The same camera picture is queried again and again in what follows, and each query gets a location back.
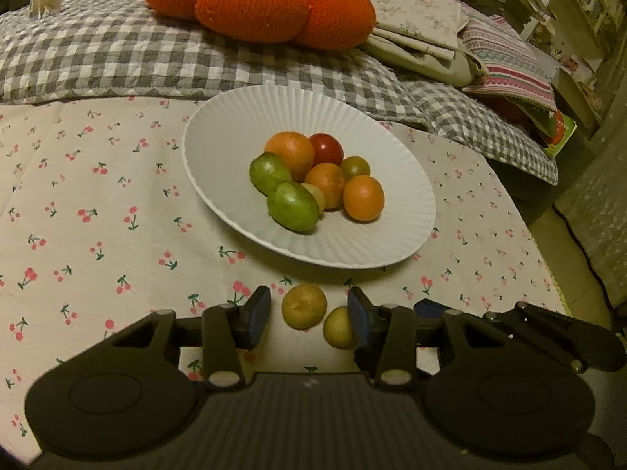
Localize folded floral cloth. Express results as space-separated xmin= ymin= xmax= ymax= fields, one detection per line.
xmin=360 ymin=0 xmax=486 ymax=86

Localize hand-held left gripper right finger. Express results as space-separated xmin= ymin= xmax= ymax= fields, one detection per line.
xmin=347 ymin=286 xmax=510 ymax=389

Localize small yellow citrus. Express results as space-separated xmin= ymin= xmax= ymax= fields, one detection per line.
xmin=281 ymin=284 xmax=328 ymax=330

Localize white ribbed plate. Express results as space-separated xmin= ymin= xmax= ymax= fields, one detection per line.
xmin=182 ymin=85 xmax=437 ymax=269

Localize dark green citrus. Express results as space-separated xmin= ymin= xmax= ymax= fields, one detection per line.
xmin=340 ymin=155 xmax=371 ymax=181

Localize red tomato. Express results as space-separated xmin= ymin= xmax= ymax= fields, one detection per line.
xmin=308 ymin=133 xmax=344 ymax=167

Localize bookshelf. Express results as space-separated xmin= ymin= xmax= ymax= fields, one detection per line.
xmin=519 ymin=0 xmax=627 ymax=128

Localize large orange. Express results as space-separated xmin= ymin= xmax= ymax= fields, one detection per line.
xmin=265 ymin=131 xmax=315 ymax=182

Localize orange pumpkin cushion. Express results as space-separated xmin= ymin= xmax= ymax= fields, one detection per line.
xmin=140 ymin=0 xmax=377 ymax=51

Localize pale yellow citrus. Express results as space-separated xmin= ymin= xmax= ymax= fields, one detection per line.
xmin=301 ymin=183 xmax=326 ymax=213
xmin=323 ymin=306 xmax=357 ymax=349

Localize small orange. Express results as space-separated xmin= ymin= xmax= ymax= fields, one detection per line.
xmin=304 ymin=163 xmax=348 ymax=210
xmin=343 ymin=175 xmax=386 ymax=222

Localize grey checked blanket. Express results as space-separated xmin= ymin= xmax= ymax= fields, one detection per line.
xmin=0 ymin=0 xmax=559 ymax=187

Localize cherry print tablecloth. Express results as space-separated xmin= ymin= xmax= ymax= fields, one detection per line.
xmin=0 ymin=93 xmax=569 ymax=451

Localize striped pink pillow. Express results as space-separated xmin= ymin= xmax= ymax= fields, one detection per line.
xmin=455 ymin=14 xmax=559 ymax=111

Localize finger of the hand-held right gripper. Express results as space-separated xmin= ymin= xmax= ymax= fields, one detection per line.
xmin=414 ymin=298 xmax=626 ymax=374

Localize black cable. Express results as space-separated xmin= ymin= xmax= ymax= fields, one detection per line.
xmin=553 ymin=203 xmax=627 ymax=311

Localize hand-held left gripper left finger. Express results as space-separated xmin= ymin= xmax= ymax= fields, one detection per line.
xmin=105 ymin=285 xmax=271 ymax=391

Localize green lime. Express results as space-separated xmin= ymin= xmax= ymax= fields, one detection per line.
xmin=249 ymin=152 xmax=293 ymax=197
xmin=267 ymin=181 xmax=320 ymax=233

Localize colourful book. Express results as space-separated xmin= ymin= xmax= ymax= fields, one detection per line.
xmin=536 ymin=110 xmax=579 ymax=157

